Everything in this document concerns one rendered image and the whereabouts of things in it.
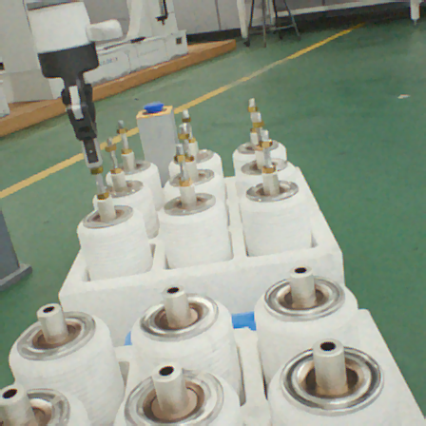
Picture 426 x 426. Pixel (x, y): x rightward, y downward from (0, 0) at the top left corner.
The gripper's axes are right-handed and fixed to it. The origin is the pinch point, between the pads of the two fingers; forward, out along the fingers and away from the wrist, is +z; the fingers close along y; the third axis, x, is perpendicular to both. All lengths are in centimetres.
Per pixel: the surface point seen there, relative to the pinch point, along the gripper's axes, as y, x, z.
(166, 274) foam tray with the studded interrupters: 7.7, 6.4, 17.1
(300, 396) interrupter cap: 45.7, 13.9, 9.5
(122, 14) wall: -643, 17, -3
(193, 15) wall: -579, 94, 10
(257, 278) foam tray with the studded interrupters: 10.9, 18.1, 19.0
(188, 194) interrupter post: 3.1, 11.7, 8.0
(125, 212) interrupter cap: 0.5, 2.6, 9.6
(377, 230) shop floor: -26, 52, 35
